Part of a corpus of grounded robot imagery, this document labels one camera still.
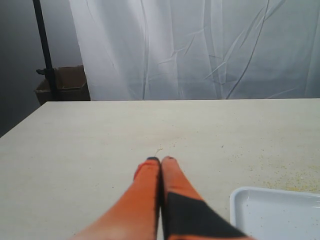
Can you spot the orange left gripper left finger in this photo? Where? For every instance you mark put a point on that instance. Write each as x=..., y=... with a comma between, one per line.
x=135, y=215

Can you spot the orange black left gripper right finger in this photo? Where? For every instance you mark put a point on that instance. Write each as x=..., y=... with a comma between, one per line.
x=185, y=214

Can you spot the white rectangular plastic tray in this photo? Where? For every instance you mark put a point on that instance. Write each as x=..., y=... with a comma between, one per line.
x=271, y=214

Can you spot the brown cardboard box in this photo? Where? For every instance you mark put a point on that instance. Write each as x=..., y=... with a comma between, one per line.
x=71, y=84

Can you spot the white backdrop curtain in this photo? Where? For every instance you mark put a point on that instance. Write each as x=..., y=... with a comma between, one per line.
x=199, y=49

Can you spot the black metal stand pole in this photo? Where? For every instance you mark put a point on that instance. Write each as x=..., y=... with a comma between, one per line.
x=48, y=71

